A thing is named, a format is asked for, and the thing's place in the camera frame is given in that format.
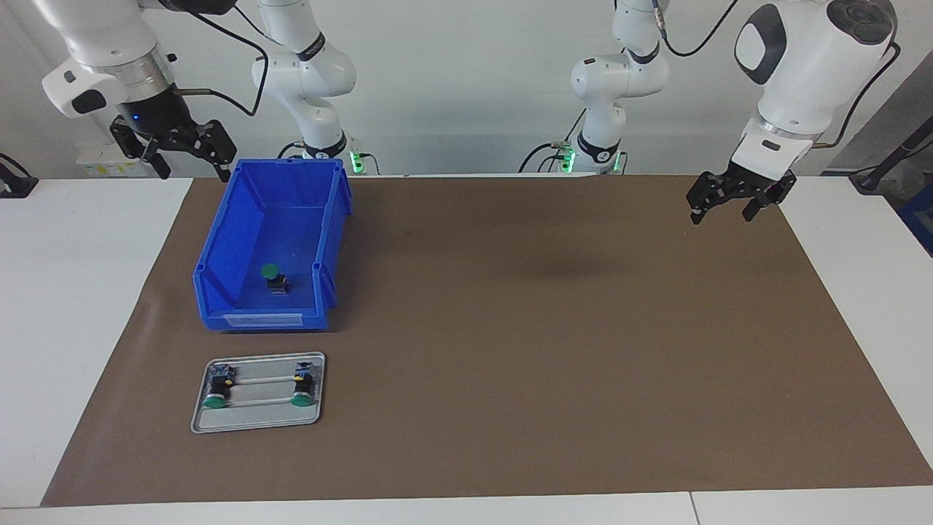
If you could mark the black clamp mount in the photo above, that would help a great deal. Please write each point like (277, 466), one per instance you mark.
(18, 184)

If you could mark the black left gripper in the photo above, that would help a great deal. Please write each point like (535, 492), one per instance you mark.
(751, 181)

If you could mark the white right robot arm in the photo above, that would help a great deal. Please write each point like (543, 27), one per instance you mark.
(102, 36)

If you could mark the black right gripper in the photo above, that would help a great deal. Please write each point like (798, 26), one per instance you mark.
(153, 113)

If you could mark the blue crate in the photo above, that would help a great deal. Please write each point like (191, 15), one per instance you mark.
(922, 222)

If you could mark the black camera stand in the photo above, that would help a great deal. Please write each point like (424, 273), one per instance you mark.
(885, 164)

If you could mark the brown table mat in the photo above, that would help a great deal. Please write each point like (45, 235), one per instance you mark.
(510, 401)

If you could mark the blue plastic storage bin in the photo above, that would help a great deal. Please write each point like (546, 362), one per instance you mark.
(306, 292)

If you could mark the silver metal tray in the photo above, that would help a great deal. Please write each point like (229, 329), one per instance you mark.
(255, 419)

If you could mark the green push button switch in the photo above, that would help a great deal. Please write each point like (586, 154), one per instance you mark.
(217, 390)
(302, 386)
(273, 275)

